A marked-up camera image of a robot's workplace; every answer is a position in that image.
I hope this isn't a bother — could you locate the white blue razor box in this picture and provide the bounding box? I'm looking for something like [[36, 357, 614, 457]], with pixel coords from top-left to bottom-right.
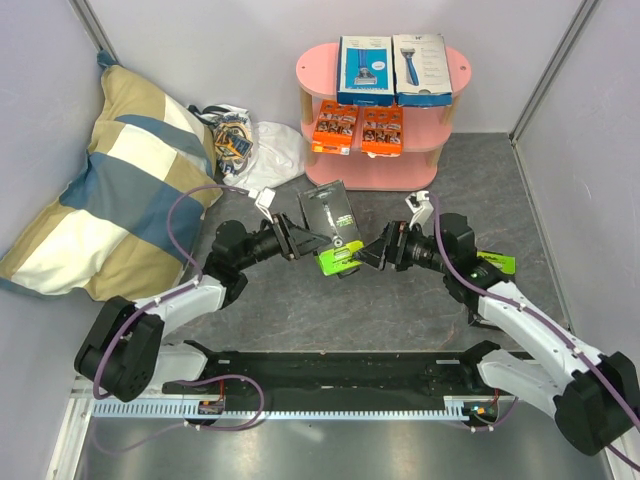
[[392, 34, 453, 108]]

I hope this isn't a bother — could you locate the pink three-tier shelf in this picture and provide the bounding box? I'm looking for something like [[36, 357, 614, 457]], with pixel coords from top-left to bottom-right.
[[296, 43, 472, 191]]

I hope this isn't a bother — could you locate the orange razor box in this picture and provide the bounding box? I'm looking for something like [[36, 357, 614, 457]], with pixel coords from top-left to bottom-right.
[[311, 100, 359, 155], [361, 106, 403, 157]]

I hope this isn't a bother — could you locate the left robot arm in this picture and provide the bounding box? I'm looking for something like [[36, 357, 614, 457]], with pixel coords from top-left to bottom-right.
[[74, 214, 331, 402]]

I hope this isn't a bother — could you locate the blue razor box clear front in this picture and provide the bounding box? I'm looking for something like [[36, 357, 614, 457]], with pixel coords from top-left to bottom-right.
[[336, 36, 395, 107]]

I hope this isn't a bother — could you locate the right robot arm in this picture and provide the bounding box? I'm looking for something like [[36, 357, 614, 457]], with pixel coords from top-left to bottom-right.
[[356, 213, 639, 456]]

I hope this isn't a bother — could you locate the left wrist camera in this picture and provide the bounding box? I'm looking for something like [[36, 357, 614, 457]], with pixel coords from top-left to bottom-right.
[[248, 188, 276, 223]]

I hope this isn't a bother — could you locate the grey cable duct rail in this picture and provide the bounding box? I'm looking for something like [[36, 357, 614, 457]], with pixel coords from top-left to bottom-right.
[[91, 398, 469, 421]]

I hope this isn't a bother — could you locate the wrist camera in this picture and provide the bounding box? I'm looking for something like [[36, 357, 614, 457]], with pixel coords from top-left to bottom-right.
[[405, 190, 434, 229], [248, 188, 276, 223]]

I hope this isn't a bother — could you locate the striped blue beige pillow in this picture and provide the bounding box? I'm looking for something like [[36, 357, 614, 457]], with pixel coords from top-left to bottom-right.
[[1, 51, 222, 301]]

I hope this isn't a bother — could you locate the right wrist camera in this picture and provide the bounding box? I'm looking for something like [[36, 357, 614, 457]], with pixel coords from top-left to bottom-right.
[[405, 190, 434, 229]]

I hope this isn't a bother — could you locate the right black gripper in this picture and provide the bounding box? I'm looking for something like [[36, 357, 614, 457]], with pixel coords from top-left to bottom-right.
[[351, 220, 451, 274]]

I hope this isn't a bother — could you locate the green black razor pack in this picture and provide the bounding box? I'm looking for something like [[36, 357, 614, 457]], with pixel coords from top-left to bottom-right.
[[298, 180, 364, 278]]

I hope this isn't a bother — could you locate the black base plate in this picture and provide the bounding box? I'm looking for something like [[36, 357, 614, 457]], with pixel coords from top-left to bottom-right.
[[160, 351, 521, 409]]

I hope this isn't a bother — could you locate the black green razor box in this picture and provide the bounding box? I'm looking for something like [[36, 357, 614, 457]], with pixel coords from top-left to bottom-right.
[[477, 251, 516, 275]]

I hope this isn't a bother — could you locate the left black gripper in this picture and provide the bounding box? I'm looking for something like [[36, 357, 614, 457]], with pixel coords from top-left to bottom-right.
[[236, 212, 331, 271]]

